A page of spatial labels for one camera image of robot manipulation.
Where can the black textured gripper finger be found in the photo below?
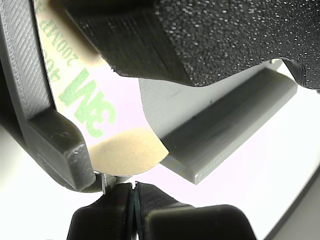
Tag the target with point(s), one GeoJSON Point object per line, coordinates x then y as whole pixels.
{"type": "Point", "coordinates": [212, 37]}

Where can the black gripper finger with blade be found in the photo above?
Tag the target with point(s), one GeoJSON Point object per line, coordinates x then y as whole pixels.
{"type": "Point", "coordinates": [110, 215]}

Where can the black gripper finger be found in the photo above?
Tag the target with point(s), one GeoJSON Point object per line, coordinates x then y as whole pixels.
{"type": "Point", "coordinates": [150, 197]}

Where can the tan tape liner green print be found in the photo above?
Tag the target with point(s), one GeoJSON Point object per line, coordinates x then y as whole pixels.
{"type": "Point", "coordinates": [120, 150]}

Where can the light grey printed part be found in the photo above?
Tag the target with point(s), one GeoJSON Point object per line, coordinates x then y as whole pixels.
{"type": "Point", "coordinates": [212, 130]}

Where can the grey printed holder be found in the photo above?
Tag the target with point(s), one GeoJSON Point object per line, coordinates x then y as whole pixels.
{"type": "Point", "coordinates": [25, 75]}

